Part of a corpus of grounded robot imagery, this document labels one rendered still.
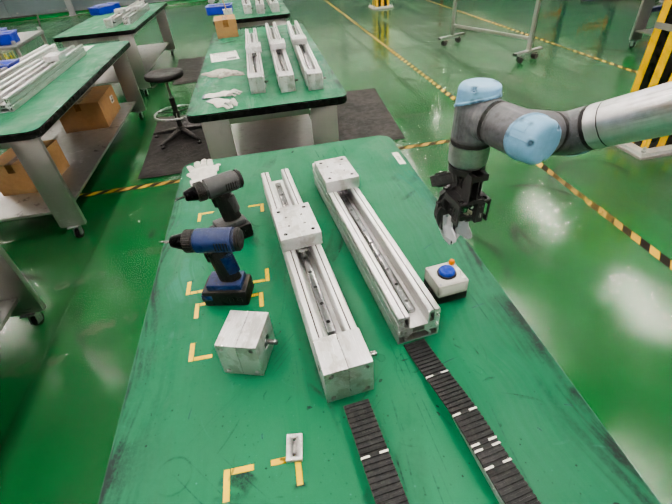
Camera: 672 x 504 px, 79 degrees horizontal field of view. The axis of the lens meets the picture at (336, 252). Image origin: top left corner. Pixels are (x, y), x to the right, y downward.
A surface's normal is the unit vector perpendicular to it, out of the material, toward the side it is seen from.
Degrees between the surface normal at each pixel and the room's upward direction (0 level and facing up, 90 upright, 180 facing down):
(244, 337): 0
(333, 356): 0
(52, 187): 90
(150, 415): 0
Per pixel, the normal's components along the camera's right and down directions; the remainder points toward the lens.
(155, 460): -0.07, -0.78
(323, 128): 0.17, 0.61
